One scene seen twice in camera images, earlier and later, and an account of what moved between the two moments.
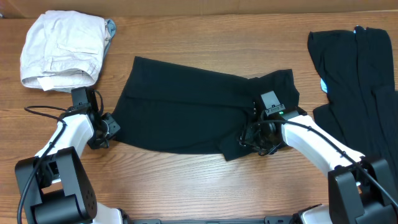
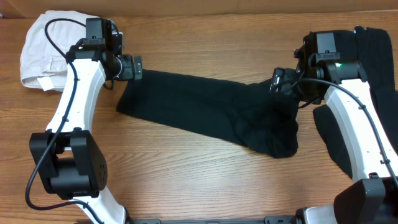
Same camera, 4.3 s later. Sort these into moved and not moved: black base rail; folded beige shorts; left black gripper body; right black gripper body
Moved: right black gripper body; left black gripper body
Not moved: folded beige shorts; black base rail
